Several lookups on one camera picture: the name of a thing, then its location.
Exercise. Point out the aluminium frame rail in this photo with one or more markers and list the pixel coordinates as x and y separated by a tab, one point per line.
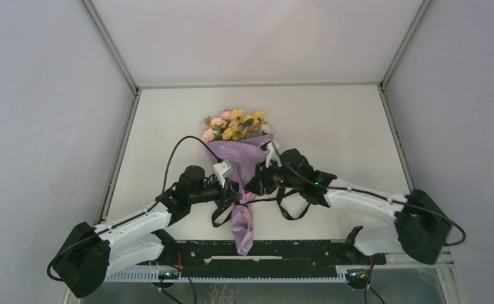
268	84

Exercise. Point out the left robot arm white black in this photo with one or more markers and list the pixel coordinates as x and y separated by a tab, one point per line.
91	253

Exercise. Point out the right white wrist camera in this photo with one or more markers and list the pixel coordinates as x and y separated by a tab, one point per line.
272	154

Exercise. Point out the pink purple wrapping paper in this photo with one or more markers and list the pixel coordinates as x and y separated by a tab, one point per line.
243	155

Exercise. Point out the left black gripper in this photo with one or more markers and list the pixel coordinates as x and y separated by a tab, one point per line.
227	195

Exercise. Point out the white pink rose stem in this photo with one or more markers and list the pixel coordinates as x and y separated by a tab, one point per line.
265	129

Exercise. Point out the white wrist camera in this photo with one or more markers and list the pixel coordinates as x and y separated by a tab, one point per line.
272	154
222	170

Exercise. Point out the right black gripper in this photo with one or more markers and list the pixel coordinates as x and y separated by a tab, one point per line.
260	180

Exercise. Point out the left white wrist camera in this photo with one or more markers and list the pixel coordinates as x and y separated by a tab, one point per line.
222	170

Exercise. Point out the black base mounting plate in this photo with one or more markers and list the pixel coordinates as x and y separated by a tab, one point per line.
267	259

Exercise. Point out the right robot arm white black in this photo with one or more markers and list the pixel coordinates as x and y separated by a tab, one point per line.
413	223

